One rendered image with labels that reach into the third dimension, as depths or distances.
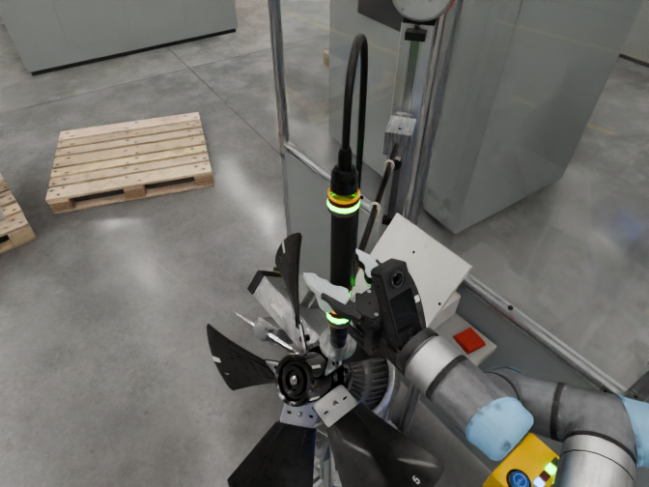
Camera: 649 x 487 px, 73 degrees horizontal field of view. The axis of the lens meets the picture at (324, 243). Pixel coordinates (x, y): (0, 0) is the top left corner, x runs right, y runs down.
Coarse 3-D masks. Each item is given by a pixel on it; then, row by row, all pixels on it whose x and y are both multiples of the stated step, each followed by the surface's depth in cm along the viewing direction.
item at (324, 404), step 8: (328, 392) 104; (336, 392) 104; (344, 392) 104; (320, 400) 102; (328, 400) 102; (344, 400) 103; (352, 400) 103; (320, 408) 101; (328, 408) 101; (336, 408) 101; (344, 408) 102; (352, 408) 102; (320, 416) 100; (328, 416) 100; (336, 416) 100; (328, 424) 99
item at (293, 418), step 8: (288, 408) 107; (296, 408) 108; (304, 408) 108; (280, 416) 107; (288, 416) 107; (296, 416) 108; (304, 416) 108; (296, 424) 108; (304, 424) 109; (312, 424) 109
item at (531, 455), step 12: (528, 444) 107; (540, 444) 107; (516, 456) 105; (528, 456) 105; (540, 456) 105; (552, 456) 105; (504, 468) 103; (516, 468) 103; (528, 468) 103; (540, 468) 103; (492, 480) 103; (504, 480) 101; (552, 480) 101
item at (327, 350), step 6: (324, 330) 85; (324, 336) 84; (348, 336) 84; (324, 342) 83; (348, 342) 83; (354, 342) 83; (324, 348) 82; (330, 348) 82; (336, 348) 82; (342, 348) 82; (348, 348) 82; (354, 348) 82; (324, 354) 82; (330, 354) 81; (336, 354) 81; (342, 354) 81; (348, 354) 81
